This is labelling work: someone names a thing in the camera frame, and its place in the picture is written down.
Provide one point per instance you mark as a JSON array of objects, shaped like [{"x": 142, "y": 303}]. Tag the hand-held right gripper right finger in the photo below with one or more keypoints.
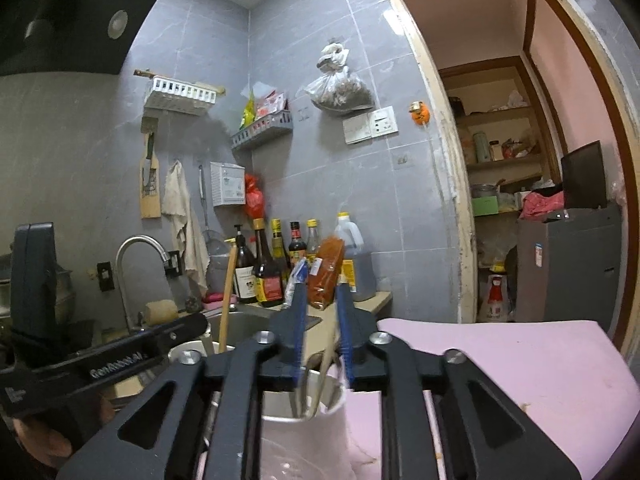
[{"x": 345, "y": 330}]

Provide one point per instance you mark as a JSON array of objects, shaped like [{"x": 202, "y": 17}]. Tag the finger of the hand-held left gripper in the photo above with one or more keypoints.
[{"x": 182, "y": 332}]

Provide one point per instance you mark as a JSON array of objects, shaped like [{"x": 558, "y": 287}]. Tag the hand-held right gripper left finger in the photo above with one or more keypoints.
[{"x": 298, "y": 320}]

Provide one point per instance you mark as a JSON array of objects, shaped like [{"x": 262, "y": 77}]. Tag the wooden chopstick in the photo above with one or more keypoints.
[
  {"x": 229, "y": 290},
  {"x": 325, "y": 365}
]

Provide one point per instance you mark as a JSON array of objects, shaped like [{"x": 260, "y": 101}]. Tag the white plastic utensil basket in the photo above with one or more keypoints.
[{"x": 332, "y": 405}]

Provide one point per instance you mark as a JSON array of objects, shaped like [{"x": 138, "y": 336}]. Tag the person's left hand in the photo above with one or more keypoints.
[{"x": 35, "y": 440}]

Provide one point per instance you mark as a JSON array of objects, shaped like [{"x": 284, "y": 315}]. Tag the dark scrubber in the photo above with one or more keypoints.
[{"x": 193, "y": 305}]

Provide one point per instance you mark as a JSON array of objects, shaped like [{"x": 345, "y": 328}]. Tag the beige scrubbing sponge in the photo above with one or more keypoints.
[{"x": 159, "y": 312}]

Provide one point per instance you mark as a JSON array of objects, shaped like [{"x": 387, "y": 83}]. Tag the blue white bag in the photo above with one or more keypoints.
[{"x": 297, "y": 272}]

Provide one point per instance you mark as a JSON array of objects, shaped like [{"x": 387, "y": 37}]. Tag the pink sponge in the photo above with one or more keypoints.
[{"x": 217, "y": 297}]

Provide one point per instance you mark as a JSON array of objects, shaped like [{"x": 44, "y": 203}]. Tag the soy sauce bottle red label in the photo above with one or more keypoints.
[{"x": 267, "y": 280}]

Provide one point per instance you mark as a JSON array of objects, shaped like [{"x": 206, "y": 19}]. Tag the orange packet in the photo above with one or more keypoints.
[{"x": 325, "y": 272}]

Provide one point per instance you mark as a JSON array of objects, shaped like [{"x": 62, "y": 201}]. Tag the large oil jug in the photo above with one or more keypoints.
[{"x": 362, "y": 270}]

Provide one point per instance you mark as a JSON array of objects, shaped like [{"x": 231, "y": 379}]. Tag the dark bottle black cap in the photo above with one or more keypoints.
[{"x": 296, "y": 245}]

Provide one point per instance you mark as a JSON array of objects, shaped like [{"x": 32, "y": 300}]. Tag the clear bottle yellow cap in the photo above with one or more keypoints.
[{"x": 313, "y": 240}]

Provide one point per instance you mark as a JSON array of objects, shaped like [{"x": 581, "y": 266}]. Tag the steel faucet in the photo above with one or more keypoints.
[{"x": 122, "y": 270}]

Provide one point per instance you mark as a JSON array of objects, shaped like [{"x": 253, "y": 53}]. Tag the hanging metal strainer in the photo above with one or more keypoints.
[{"x": 212, "y": 245}]

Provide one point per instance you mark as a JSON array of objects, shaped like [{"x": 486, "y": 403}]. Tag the hanging dish towel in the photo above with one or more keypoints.
[{"x": 182, "y": 210}]

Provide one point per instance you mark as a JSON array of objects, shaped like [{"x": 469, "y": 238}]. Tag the red plastic bag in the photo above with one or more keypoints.
[{"x": 254, "y": 197}]

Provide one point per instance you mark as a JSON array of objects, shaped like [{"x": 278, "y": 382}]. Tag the hanging wooden board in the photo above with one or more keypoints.
[{"x": 151, "y": 205}]

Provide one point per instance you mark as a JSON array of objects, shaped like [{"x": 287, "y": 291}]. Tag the white bottle red label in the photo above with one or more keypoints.
[{"x": 496, "y": 297}]

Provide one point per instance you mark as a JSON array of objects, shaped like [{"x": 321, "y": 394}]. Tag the hanging kitchen knife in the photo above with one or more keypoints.
[{"x": 149, "y": 165}]

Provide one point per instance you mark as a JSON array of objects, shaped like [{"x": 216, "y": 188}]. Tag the green box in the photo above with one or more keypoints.
[{"x": 486, "y": 206}]

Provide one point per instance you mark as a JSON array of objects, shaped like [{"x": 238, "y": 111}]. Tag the pink tablecloth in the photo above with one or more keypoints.
[{"x": 525, "y": 385}]

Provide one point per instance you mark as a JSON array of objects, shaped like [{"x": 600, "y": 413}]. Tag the yellow green packet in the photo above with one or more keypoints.
[{"x": 248, "y": 110}]

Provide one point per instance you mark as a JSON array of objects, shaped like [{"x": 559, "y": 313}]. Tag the red packet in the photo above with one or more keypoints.
[{"x": 272, "y": 105}]

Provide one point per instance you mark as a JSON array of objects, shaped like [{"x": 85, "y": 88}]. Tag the green cup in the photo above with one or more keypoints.
[{"x": 481, "y": 147}]

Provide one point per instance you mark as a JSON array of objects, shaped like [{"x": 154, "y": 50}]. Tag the clear bag of dried goods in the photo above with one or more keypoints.
[{"x": 340, "y": 92}]

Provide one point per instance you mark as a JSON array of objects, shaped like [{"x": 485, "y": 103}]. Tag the wooden shelf unit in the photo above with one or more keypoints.
[{"x": 505, "y": 162}]

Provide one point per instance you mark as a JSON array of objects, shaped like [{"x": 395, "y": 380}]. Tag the grey washing machine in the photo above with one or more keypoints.
[{"x": 570, "y": 265}]

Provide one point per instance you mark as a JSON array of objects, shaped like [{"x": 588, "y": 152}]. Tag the red cloth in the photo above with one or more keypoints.
[{"x": 542, "y": 202}]

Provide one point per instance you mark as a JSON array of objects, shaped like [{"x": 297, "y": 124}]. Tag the black range hood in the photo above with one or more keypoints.
[{"x": 65, "y": 15}]

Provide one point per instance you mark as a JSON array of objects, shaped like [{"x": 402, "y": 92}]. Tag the black monitor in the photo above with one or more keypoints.
[{"x": 584, "y": 175}]

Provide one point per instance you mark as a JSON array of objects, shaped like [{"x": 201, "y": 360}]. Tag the black wall outlet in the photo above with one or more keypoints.
[
  {"x": 173, "y": 263},
  {"x": 105, "y": 276}
]

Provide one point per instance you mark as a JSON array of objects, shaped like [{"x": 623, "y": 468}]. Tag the white wall box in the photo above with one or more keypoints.
[{"x": 227, "y": 185}]

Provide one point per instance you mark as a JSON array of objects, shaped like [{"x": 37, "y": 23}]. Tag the wooden door frame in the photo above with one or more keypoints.
[{"x": 452, "y": 185}]

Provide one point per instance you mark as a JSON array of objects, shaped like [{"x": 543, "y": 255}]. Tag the grey wall rack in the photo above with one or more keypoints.
[{"x": 262, "y": 132}]

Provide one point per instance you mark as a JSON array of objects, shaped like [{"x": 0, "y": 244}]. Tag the white wall switch socket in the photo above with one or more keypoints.
[{"x": 370, "y": 126}]

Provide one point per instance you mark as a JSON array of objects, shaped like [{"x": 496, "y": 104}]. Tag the orange wall hook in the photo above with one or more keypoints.
[{"x": 421, "y": 114}]

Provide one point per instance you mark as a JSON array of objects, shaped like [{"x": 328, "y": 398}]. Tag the white wall basket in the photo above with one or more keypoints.
[{"x": 180, "y": 97}]

